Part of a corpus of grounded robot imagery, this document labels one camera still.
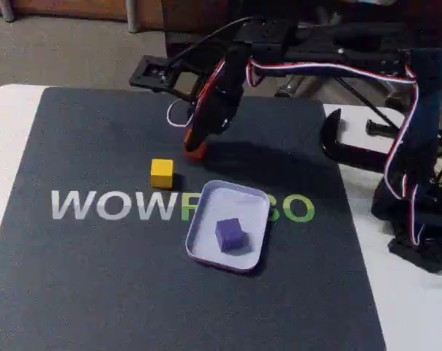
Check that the pale lavender rectangular tray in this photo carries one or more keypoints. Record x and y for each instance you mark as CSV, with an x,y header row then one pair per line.
x,y
206,226

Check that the yellow cube block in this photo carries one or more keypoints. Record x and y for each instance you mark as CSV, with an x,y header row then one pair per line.
x,y
161,172

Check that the black C-clamp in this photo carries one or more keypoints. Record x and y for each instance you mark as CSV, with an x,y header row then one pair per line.
x,y
332,140

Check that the orange cube block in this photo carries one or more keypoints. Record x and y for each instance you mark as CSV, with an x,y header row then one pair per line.
x,y
196,154

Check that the black desk mat with logo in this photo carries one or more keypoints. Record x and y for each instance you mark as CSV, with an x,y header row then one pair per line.
x,y
96,274

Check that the purple cube block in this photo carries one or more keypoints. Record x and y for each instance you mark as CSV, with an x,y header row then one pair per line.
x,y
230,234

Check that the black gripper camera mount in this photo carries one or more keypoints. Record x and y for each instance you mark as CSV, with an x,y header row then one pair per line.
x,y
159,73

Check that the grey furniture leg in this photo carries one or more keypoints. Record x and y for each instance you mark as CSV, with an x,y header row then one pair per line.
x,y
7,9
132,16

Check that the brown wooden furniture panel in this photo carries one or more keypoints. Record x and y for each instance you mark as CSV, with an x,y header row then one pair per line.
x,y
67,7

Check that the black box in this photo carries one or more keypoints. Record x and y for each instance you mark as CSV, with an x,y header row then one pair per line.
x,y
191,22

